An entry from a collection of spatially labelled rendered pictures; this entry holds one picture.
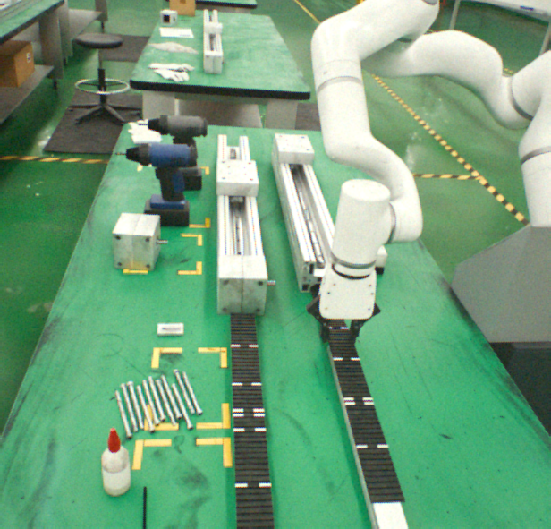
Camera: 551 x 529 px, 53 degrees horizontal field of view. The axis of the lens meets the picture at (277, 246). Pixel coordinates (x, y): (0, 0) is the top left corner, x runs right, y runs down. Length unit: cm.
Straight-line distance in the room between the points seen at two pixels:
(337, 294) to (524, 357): 48
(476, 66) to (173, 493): 100
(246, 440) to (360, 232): 39
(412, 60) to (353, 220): 46
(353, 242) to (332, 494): 40
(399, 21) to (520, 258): 51
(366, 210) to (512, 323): 48
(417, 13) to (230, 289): 65
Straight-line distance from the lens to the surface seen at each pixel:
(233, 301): 118
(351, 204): 94
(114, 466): 85
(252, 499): 85
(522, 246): 117
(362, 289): 104
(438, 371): 116
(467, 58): 129
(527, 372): 137
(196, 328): 116
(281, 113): 304
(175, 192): 149
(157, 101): 302
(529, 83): 139
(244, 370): 102
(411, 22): 116
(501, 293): 123
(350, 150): 101
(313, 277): 127
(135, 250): 131
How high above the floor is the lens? 151
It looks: 30 degrees down
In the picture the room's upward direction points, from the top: 6 degrees clockwise
